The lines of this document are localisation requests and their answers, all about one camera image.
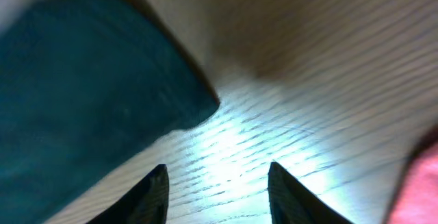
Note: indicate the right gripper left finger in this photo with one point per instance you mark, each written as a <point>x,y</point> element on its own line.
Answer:
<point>145,203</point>

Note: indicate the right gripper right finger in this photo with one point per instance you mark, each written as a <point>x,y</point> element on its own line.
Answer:
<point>293,203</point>

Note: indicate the black t-shirt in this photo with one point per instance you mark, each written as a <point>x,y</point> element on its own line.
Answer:
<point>85,85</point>

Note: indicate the red printed t-shirt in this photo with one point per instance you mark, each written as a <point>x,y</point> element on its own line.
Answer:
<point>416,199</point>

